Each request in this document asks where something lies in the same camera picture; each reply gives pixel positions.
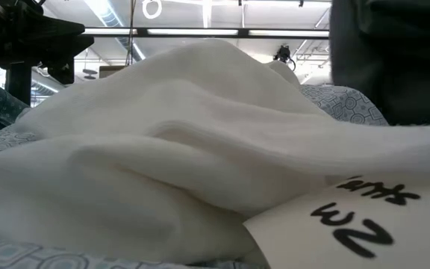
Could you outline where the white sheet with black lettering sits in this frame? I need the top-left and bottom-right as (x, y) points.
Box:
(242, 173), (430, 269)

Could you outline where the teal cloth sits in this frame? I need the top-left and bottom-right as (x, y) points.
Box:
(328, 0), (430, 126)

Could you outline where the white cloth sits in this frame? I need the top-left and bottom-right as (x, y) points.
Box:
(0, 38), (430, 265)

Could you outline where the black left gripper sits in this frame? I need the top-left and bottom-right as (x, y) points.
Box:
(0, 0), (95, 85)

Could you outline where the black hanging camera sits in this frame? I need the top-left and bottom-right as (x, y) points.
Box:
(273, 44), (297, 72)

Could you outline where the black hanging cable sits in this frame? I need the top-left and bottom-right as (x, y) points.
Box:
(126, 0), (136, 67)

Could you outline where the white ring light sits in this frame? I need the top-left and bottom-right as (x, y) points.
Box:
(141, 0), (163, 20)

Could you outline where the light blue patterned cloth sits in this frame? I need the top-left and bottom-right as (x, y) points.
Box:
(0, 72), (390, 269)

